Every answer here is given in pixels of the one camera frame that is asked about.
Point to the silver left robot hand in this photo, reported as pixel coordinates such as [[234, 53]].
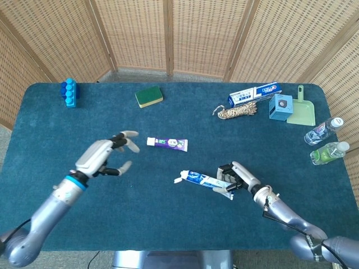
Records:
[[94, 157]]

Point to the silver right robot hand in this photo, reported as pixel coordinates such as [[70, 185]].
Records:
[[245, 176]]

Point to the blue white toothpaste tube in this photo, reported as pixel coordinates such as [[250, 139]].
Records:
[[202, 179]]

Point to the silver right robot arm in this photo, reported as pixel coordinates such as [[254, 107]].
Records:
[[286, 215]]

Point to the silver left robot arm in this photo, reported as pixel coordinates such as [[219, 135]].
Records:
[[50, 213]]

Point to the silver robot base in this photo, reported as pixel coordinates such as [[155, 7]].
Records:
[[174, 260]]

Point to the purple toothpaste tube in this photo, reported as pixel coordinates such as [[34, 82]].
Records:
[[168, 143]]

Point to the blue white toothpaste box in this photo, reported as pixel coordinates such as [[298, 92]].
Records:
[[252, 93]]

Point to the blue toy building block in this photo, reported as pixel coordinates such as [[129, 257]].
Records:
[[69, 93]]

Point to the light blue speaker box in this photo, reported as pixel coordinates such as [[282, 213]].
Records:
[[280, 107]]

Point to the green yellow sponge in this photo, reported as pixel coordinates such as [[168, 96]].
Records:
[[148, 95]]

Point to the green label drink bottle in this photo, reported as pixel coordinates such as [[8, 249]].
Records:
[[326, 154]]

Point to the clear water bottle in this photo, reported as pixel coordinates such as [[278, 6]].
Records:
[[319, 132]]

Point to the light green dustpan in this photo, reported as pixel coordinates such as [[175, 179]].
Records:
[[303, 112]]

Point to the dark teal table mat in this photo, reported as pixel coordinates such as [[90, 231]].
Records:
[[157, 224]]

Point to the woven bamboo folding screen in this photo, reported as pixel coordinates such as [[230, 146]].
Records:
[[140, 33]]

